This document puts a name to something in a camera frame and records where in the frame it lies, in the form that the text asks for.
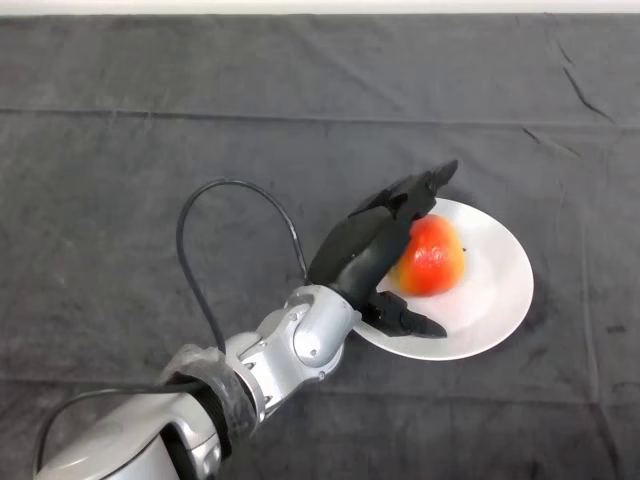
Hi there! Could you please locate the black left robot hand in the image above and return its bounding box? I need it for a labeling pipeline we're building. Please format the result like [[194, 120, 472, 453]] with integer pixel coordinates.
[[306, 159, 460, 338]]

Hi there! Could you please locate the red yellow apple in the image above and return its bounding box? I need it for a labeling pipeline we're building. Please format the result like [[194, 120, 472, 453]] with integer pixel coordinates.
[[387, 213, 468, 298]]

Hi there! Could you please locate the white round plate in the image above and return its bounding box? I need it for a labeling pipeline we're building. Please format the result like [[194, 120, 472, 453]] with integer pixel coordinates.
[[353, 197, 535, 362]]

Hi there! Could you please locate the black cloth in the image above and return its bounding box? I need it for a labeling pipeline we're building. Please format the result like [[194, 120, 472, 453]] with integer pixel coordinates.
[[0, 12, 640, 480]]

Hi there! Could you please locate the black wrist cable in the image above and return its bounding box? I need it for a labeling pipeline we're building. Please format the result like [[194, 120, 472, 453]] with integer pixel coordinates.
[[32, 179, 309, 480]]

